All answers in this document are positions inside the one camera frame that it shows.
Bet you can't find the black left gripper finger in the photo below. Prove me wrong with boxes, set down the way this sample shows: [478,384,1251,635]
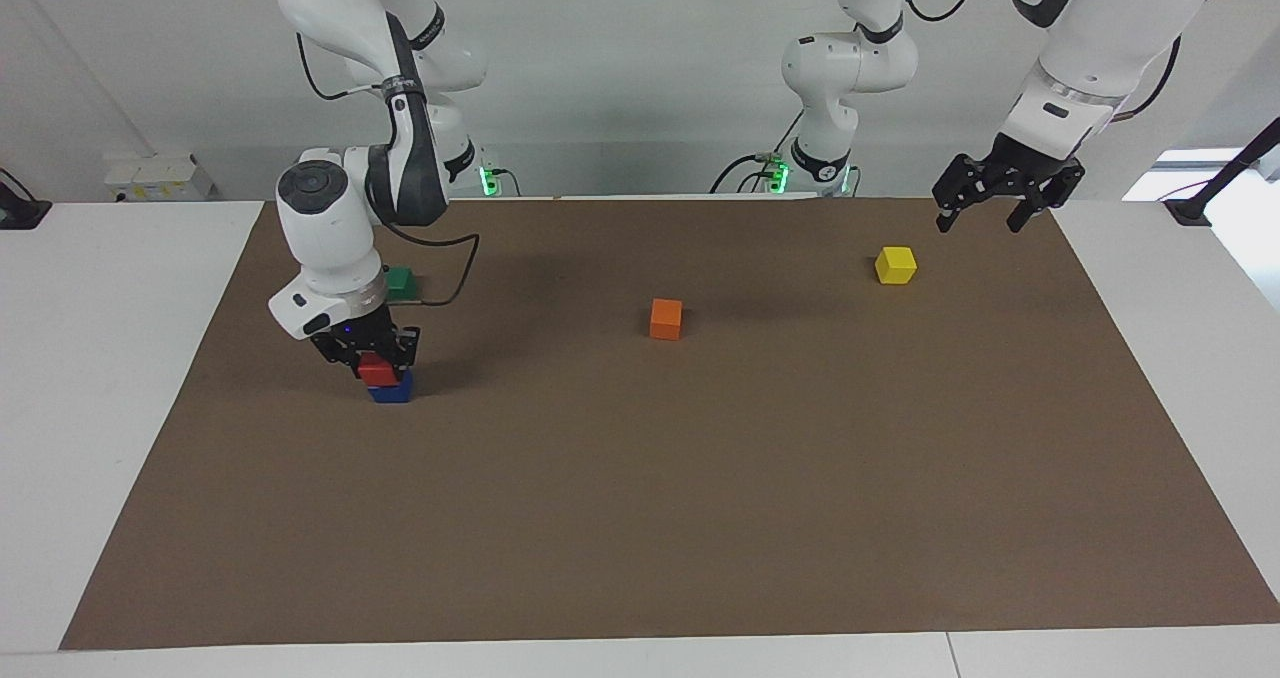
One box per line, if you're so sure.
[931,154,997,235]
[1006,162,1088,235]

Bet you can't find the white wall socket box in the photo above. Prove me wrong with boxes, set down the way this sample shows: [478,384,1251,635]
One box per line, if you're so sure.
[103,154,217,203]

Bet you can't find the black angled stand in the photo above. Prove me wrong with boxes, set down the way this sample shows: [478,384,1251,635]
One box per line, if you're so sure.
[1163,116,1280,228]

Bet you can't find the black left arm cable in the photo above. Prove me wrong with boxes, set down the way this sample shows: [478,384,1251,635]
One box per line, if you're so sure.
[895,0,1183,121]

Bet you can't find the yellow wooden block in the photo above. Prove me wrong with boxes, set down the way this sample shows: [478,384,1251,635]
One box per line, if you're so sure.
[874,245,919,287]

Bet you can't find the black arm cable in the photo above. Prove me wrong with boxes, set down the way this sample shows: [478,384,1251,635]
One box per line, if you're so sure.
[296,32,482,308]
[895,0,1183,121]

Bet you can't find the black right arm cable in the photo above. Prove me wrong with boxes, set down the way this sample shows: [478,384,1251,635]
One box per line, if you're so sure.
[296,32,482,308]

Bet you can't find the black left base cable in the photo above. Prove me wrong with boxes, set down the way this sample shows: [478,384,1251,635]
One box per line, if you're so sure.
[710,106,806,196]

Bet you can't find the brown paper mat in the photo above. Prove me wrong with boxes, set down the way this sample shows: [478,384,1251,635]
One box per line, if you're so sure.
[58,196,1280,652]

